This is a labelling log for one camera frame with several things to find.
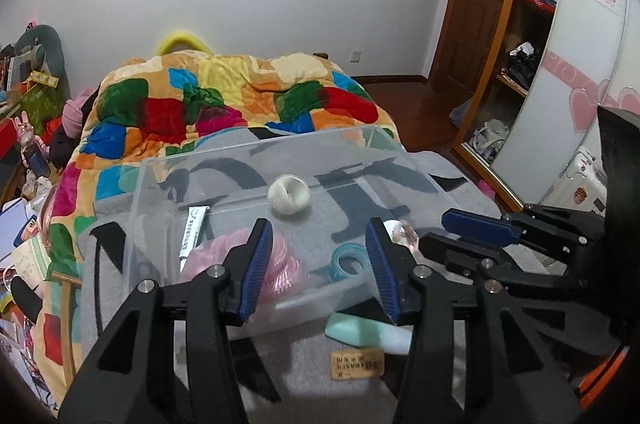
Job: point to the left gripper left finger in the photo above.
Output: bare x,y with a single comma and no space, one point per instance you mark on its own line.
129,375

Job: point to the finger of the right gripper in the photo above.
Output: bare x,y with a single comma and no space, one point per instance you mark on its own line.
481,229
459,257

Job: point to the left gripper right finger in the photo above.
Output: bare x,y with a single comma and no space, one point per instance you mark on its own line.
513,375

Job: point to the white pill bottle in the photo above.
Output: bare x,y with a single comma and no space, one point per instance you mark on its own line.
402,233

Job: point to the white ointment tube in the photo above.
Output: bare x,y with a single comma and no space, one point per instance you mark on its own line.
191,234

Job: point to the white bandage roll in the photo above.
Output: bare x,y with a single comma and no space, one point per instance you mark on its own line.
288,195

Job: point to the pink croc slipper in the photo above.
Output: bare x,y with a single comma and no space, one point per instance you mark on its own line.
486,190

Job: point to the white suitcase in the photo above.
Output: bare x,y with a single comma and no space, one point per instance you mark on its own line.
581,186

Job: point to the grey black blanket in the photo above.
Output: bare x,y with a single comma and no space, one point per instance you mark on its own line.
284,374

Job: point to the teal tape roll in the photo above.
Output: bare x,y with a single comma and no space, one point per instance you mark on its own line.
348,260

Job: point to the wooden back scratcher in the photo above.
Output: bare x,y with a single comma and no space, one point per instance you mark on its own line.
68,286

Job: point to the clear plastic storage box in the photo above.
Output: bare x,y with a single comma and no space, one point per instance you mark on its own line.
354,175

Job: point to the wooden wardrobe shelves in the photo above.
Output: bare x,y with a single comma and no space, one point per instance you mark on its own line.
514,57

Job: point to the white sliding wardrobe door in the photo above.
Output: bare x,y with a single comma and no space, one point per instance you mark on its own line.
591,59

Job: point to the pink bunny toy bottle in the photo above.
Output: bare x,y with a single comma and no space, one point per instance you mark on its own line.
33,152

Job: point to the colourful patchwork quilt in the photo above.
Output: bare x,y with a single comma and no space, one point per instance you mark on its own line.
174,103

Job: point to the pink knit hat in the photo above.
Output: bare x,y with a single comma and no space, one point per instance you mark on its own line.
75,112

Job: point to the yellow pillow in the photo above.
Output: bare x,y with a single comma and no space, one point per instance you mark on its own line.
184,39

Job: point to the grey neck pillow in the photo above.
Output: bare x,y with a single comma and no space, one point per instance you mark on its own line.
48,46

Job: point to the white wall socket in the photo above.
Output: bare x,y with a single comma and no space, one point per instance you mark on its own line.
355,56

